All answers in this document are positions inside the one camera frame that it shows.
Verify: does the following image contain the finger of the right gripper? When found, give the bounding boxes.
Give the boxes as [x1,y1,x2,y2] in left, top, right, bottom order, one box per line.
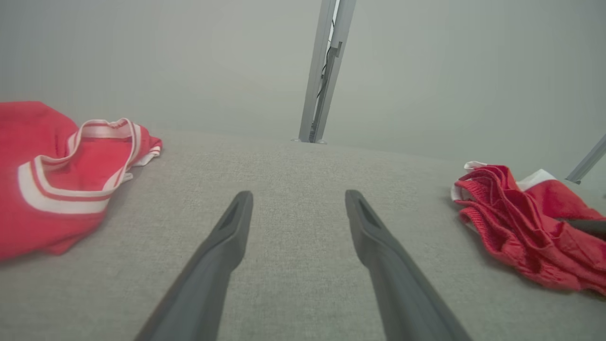
[556,218,606,239]

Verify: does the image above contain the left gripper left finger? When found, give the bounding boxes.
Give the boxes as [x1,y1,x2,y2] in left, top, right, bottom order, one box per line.
[135,191,254,341]

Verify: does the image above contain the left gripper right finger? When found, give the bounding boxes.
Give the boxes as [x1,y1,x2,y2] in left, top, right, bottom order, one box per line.
[345,189,474,341]

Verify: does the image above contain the red white sports shorts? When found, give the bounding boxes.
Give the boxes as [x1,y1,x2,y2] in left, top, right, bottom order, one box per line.
[451,161,606,296]

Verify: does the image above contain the red white basketball jersey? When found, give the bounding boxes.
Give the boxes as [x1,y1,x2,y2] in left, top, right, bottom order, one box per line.
[0,101,162,261]

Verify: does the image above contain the thin grey metal bar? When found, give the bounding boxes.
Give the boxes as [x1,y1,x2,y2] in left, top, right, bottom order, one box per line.
[566,135,606,185]

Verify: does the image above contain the grey metal partition post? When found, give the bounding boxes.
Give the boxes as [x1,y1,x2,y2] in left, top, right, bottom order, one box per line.
[298,0,356,144]

